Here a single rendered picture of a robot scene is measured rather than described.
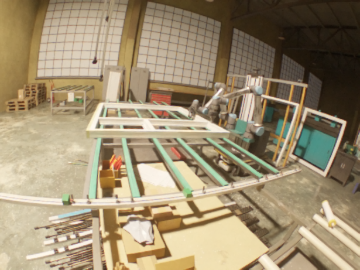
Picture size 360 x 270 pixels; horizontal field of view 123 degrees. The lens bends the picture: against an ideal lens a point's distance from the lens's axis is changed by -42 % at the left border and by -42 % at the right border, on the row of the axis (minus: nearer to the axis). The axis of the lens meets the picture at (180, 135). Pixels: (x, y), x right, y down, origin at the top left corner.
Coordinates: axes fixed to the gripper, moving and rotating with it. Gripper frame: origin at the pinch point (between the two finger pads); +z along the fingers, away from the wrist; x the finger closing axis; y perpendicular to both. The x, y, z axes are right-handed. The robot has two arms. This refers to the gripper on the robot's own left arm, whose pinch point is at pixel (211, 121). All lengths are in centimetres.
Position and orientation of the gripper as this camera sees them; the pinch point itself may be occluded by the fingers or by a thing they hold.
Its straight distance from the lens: 219.2
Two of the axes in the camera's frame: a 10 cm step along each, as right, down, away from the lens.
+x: 9.2, 0.1, 4.0
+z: -1.4, 9.4, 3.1
